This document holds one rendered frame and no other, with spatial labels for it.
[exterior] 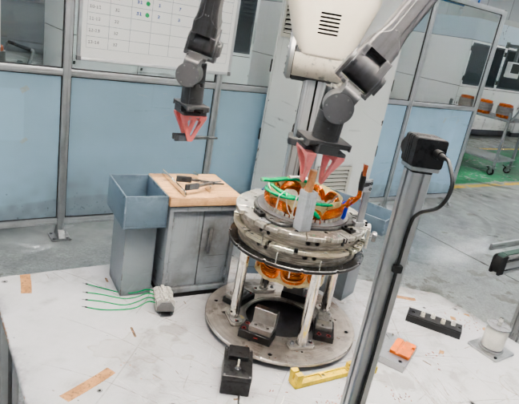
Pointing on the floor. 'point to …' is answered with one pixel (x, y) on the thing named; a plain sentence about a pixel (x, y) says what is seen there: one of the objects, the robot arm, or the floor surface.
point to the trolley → (500, 143)
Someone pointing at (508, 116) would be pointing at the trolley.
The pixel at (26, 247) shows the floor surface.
